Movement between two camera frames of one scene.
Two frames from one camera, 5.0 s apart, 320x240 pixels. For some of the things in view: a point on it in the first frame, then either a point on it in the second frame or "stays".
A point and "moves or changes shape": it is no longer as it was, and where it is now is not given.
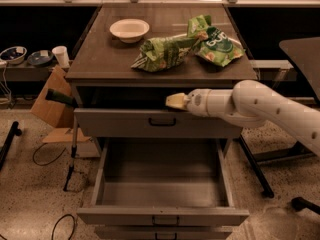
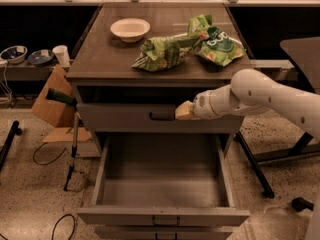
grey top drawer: (151, 123) moves or changes shape
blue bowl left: (14, 55) stays
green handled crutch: (64, 97) stays
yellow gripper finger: (179, 100) → (185, 111)
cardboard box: (58, 113) stays
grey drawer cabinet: (163, 172) stays
